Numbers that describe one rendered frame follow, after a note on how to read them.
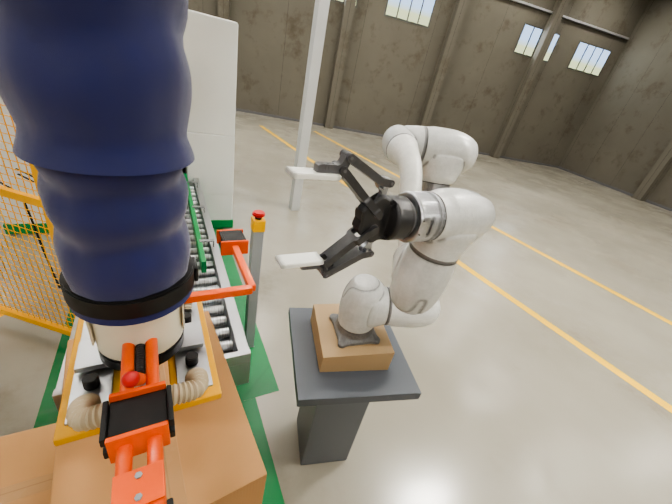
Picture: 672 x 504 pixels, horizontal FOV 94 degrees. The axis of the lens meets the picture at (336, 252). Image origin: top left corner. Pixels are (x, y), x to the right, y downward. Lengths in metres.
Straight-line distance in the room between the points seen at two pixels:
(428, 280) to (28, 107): 0.64
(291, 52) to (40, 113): 11.53
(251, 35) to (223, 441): 11.57
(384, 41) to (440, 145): 11.52
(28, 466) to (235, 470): 0.79
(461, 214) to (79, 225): 0.60
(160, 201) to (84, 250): 0.14
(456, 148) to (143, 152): 0.89
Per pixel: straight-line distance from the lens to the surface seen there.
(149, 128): 0.54
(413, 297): 0.67
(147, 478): 0.60
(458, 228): 0.58
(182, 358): 0.87
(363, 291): 1.17
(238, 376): 1.65
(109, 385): 0.86
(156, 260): 0.63
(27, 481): 1.50
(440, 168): 1.12
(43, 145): 0.57
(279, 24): 11.98
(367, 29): 12.42
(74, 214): 0.60
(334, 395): 1.29
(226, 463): 0.93
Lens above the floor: 1.78
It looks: 29 degrees down
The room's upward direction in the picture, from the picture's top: 13 degrees clockwise
